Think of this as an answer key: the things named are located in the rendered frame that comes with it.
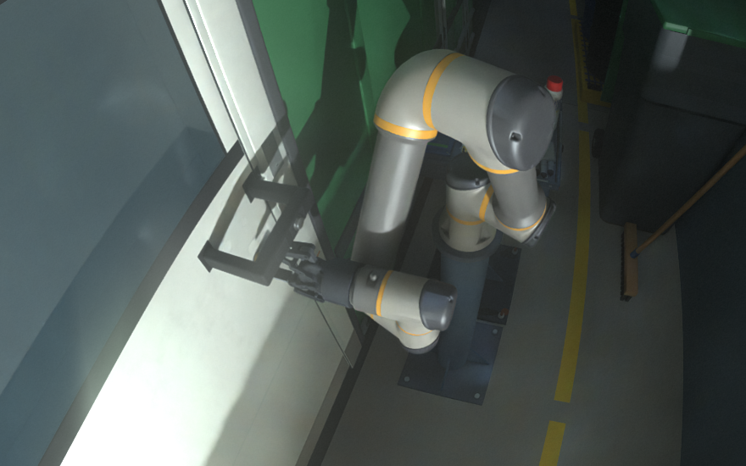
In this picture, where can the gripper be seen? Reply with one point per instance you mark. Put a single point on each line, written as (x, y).
(333, 283)

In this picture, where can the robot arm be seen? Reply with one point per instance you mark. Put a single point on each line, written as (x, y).
(399, 181)

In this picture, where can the white cab door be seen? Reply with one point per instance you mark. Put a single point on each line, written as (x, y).
(185, 362)

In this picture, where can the wooden broom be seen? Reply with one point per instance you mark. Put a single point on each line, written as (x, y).
(703, 188)

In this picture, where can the dark cabinet green top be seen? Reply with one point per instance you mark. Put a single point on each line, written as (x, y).
(703, 97)

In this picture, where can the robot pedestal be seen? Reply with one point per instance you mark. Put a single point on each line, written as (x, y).
(464, 291)

